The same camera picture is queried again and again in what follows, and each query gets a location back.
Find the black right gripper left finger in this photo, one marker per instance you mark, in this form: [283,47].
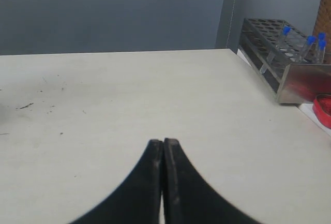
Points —
[137,198]

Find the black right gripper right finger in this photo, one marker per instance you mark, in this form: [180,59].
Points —
[187,197]

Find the red round lid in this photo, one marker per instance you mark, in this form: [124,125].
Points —
[321,108]

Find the dark test tube rack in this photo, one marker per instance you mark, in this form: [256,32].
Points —
[289,81]

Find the blue capped test tube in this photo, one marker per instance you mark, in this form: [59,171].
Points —
[318,56]
[306,48]
[321,36]
[279,43]

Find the woven wicker basket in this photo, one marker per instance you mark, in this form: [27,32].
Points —
[323,22]

